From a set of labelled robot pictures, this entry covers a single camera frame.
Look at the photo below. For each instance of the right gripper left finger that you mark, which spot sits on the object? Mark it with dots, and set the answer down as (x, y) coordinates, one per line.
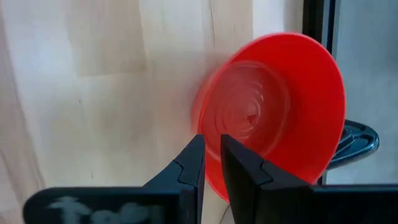
(189, 174)

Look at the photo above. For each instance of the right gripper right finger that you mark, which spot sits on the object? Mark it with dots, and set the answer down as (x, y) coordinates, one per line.
(245, 174)

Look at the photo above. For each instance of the red mini bowl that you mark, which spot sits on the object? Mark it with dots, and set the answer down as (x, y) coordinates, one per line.
(304, 93)

